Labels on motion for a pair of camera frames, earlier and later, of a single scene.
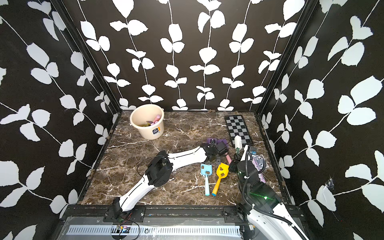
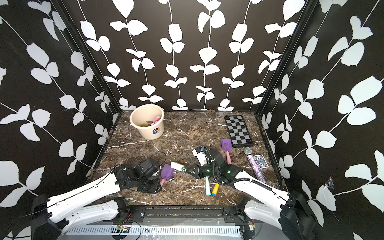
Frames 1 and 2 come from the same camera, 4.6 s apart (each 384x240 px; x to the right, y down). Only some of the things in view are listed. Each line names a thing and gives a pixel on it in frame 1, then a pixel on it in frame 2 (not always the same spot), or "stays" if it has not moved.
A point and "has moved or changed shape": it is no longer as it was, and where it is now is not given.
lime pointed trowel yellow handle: [147, 124] stays
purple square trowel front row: [156, 119] stays
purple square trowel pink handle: [214, 141] has moved or changed shape
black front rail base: [162, 215] stays
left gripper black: [219, 159] -> [156, 189]
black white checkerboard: [237, 126] stays
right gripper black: [234, 166] -> [198, 174]
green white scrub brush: [238, 143] has moved or changed shape
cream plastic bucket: [148, 120] stays
